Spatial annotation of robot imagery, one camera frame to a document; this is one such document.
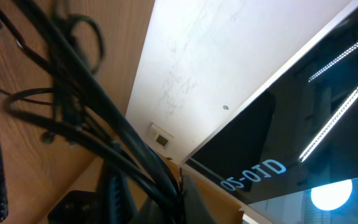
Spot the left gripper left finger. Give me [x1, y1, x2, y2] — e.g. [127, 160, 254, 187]
[48, 161, 155, 224]

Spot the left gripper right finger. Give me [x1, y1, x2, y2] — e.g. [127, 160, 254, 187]
[181, 175, 217, 224]

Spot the black cable bundle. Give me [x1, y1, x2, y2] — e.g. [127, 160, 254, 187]
[0, 0, 186, 215]

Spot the dark glass window panel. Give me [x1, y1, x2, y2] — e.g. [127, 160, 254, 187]
[186, 8, 358, 204]

